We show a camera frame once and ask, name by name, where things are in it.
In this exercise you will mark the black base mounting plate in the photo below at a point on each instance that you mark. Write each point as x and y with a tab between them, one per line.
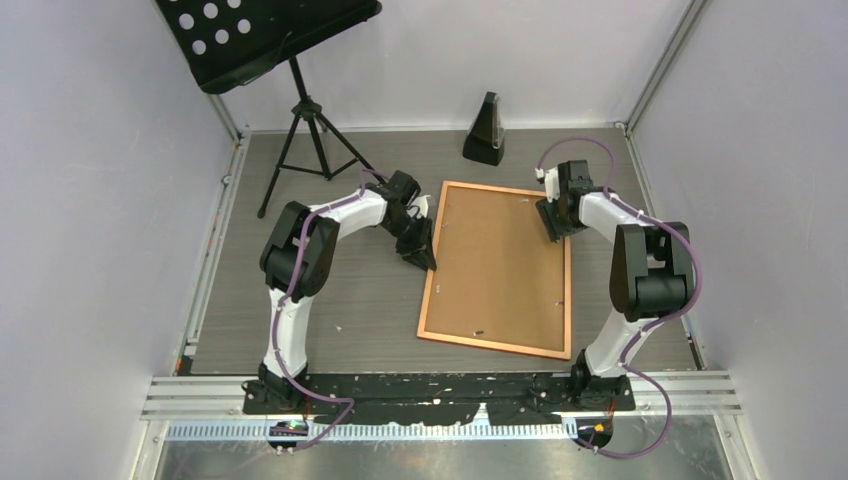
435	399

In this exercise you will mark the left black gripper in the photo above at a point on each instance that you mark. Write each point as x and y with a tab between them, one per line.
414	253

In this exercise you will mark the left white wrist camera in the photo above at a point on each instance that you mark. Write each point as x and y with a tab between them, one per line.
419	207

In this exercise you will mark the brown cardboard backing board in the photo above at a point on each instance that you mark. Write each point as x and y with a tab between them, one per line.
497	265

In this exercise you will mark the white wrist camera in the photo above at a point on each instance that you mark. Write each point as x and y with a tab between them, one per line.
551	180
419	207

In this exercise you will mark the black metronome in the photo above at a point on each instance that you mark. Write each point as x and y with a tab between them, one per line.
484	142

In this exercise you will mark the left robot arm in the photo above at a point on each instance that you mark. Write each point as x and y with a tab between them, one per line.
296	263

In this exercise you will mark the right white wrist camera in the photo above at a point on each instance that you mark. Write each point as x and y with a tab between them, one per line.
551	180

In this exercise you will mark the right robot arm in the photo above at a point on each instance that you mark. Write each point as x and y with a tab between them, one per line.
652	274

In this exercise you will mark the white slotted cable duct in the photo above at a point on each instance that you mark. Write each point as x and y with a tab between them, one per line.
299	430

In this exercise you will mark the orange wooden picture frame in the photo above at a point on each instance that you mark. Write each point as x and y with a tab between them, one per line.
424	318

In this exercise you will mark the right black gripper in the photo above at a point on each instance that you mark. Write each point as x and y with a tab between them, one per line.
557	230

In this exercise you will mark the black music stand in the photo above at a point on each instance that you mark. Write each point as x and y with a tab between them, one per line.
228	44

